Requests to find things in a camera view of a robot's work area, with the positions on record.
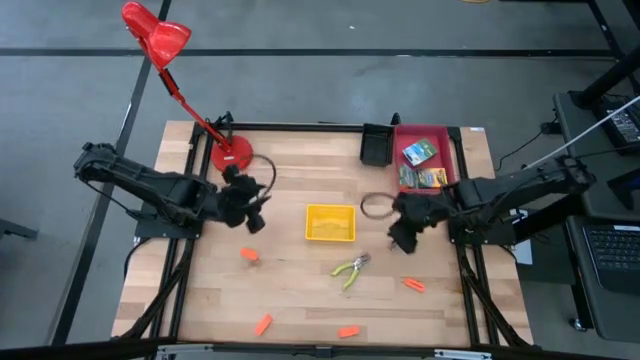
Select green handled pliers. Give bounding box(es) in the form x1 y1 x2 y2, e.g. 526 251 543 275
329 252 372 292

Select black keyboard device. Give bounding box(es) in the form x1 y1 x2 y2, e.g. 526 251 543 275
597 94 640 146

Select black floor cable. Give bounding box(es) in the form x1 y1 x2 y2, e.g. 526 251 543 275
494 124 559 172

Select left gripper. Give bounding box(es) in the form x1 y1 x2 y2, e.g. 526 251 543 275
219 172 267 235

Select black crossbar with silver brackets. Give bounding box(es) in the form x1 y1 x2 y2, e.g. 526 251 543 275
0 337 640 360

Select red desk lamp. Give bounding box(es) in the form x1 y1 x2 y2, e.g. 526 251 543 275
121 0 255 173

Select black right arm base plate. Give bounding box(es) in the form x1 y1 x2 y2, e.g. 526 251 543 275
447 219 526 247

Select black plastic basket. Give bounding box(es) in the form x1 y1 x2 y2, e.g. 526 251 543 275
359 123 396 168

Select white cable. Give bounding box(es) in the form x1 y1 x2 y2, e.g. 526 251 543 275
519 95 640 171

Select black aluminium rig frame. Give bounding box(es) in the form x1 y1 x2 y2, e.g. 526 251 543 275
113 112 534 351

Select black stand foot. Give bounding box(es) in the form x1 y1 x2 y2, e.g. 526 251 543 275
0 217 40 241

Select pink plastic tray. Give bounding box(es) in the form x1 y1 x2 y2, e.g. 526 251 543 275
393 124 457 196

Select black side cart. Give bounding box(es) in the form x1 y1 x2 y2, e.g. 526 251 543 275
552 89 640 346

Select tape ring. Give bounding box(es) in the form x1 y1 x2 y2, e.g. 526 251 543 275
360 192 397 220

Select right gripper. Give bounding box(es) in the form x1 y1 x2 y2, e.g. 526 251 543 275
388 192 451 255

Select black left camera cable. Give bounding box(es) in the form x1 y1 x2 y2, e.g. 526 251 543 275
247 153 278 201

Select black laptop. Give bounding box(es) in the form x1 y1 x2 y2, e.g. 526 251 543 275
564 214 640 296

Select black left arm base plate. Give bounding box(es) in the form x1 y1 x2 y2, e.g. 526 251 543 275
134 197 204 240

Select yellow plastic basket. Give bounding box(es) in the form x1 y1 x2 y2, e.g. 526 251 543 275
304 203 357 243

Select white paper sheet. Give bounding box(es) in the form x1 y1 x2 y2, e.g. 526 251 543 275
512 209 535 266

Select black diagonal stand post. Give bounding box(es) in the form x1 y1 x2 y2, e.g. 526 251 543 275
569 43 640 110

